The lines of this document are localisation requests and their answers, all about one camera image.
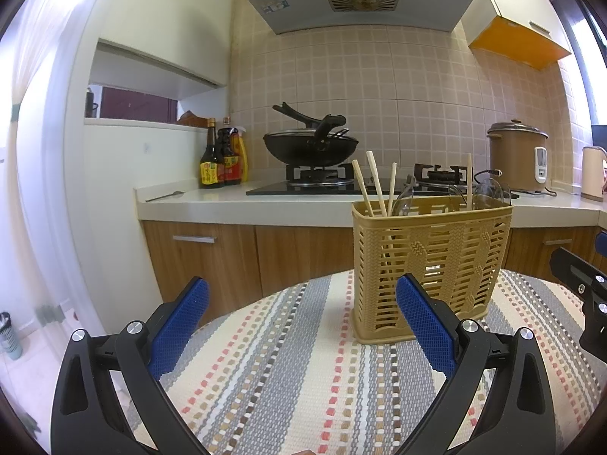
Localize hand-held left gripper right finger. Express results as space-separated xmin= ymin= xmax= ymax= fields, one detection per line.
xmin=393 ymin=272 xmax=560 ymax=455

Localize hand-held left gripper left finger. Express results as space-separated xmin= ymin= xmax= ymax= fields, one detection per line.
xmin=50 ymin=276 xmax=212 ymax=455

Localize tan plastic utensil basket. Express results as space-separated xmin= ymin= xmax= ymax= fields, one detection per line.
xmin=352 ymin=198 xmax=514 ymax=345

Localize clear spoons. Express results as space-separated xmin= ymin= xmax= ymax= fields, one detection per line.
xmin=390 ymin=175 xmax=428 ymax=216

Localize cream electric kettle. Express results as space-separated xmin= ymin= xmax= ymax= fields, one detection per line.
xmin=581 ymin=146 xmax=607 ymax=201

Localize striped woven cloth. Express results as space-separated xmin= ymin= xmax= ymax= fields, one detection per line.
xmin=123 ymin=269 xmax=607 ymax=455

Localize brown rice cooker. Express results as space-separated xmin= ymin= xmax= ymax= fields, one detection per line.
xmin=487 ymin=121 xmax=551 ymax=193

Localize dark soy sauce bottle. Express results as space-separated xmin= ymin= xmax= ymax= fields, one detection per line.
xmin=199 ymin=118 xmax=225 ymax=189

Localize black burner grate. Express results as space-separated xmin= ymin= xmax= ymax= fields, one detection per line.
xmin=414 ymin=163 xmax=470 ymax=185
xmin=286 ymin=163 xmax=355 ymax=187

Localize black glass gas stove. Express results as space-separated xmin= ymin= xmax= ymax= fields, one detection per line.
xmin=245 ymin=163 xmax=520 ymax=196

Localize red label sauce bottle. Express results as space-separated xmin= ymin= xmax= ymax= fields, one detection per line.
xmin=218 ymin=118 xmax=242 ymax=185

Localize teal plastic bin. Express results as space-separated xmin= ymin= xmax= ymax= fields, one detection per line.
xmin=0 ymin=312 xmax=24 ymax=361

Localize yellow plastic bottle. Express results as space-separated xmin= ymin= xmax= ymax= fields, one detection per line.
xmin=234 ymin=126 xmax=250 ymax=183

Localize dark framed window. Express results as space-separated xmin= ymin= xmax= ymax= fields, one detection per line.
xmin=545 ymin=0 xmax=607 ymax=126

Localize black wok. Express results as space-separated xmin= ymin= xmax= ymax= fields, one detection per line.
xmin=263 ymin=115 xmax=360 ymax=166

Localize glass wok lid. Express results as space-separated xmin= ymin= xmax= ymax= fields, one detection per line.
xmin=264 ymin=129 xmax=357 ymax=142

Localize black cooking utensil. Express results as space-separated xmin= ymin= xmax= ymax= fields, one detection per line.
xmin=272 ymin=102 xmax=328 ymax=131

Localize white overhead cabinet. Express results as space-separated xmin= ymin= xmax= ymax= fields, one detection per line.
xmin=90 ymin=0 xmax=235 ymax=88

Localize black power cord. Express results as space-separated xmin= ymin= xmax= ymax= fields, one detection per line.
xmin=474 ymin=169 xmax=570 ymax=197

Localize orange bottomed wall cabinet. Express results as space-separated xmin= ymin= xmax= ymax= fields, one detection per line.
xmin=469 ymin=0 xmax=573 ymax=71

